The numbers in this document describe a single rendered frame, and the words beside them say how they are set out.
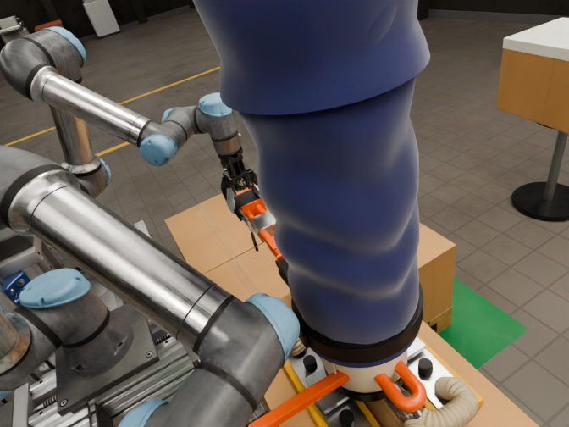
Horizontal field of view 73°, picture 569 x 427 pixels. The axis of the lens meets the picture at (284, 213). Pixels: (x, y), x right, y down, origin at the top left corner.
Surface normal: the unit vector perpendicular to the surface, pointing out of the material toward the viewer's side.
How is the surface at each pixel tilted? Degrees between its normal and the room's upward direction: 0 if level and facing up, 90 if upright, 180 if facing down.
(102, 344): 72
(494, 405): 0
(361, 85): 66
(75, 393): 0
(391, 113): 89
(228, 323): 31
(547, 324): 0
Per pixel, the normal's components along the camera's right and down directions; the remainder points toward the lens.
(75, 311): 0.81, 0.17
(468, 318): -0.21, -0.79
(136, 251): 0.25, -0.64
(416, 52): 0.64, -0.03
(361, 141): 0.28, 0.63
